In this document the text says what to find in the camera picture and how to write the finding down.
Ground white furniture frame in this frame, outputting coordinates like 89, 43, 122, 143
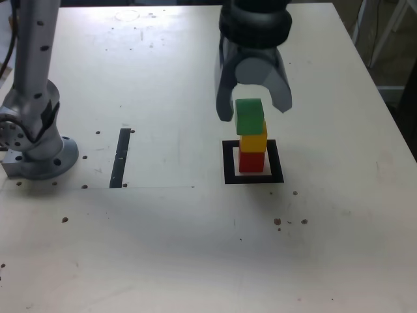
350, 0, 417, 69

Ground black tape strip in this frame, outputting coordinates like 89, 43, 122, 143
109, 128, 132, 189

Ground yellow cube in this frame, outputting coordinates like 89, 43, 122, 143
239, 119, 268, 153

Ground red cube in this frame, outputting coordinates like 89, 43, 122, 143
238, 150, 265, 173

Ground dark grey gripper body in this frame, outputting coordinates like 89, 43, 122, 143
220, 37, 283, 67

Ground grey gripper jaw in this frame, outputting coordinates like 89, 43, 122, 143
214, 58, 240, 123
236, 55, 293, 114

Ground black tape square outline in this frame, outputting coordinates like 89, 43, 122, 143
222, 139, 285, 185

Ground dark object beside table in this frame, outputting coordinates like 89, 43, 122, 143
399, 61, 417, 154

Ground green cube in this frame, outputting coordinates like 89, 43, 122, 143
235, 98, 264, 136

